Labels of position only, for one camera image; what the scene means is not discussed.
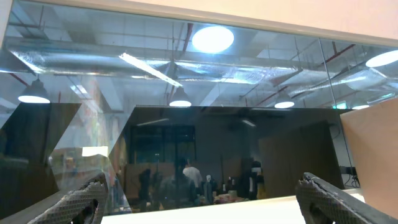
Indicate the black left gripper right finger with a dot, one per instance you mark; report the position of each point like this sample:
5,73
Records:
323,203

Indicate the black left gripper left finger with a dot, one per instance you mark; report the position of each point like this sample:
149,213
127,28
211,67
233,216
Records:
84,203

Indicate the white window ledge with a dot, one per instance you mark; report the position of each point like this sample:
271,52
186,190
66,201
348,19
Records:
274,210

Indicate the beige cardboard panel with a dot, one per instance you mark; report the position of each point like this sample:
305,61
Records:
371,134

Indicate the glass partition window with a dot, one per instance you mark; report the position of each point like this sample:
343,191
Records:
174,113

